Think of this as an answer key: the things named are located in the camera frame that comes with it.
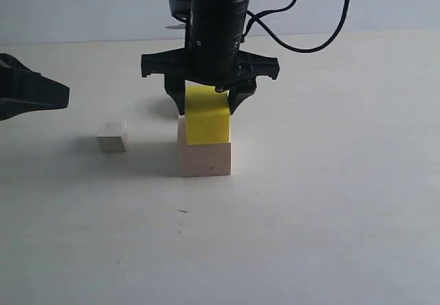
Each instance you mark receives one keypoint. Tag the yellow cube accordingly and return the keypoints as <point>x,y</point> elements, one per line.
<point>207,116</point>

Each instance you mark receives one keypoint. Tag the small white wooden cube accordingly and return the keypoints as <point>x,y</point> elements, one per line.
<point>112,136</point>

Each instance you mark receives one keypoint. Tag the large wooden cube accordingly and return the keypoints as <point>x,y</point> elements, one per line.
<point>202,160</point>

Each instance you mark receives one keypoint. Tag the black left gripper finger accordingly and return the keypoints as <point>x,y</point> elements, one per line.
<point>25,90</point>
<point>8,112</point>

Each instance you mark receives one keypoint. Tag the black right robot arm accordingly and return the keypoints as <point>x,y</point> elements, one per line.
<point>212,14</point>

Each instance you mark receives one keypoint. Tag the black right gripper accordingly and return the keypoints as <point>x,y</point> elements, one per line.
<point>212,58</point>

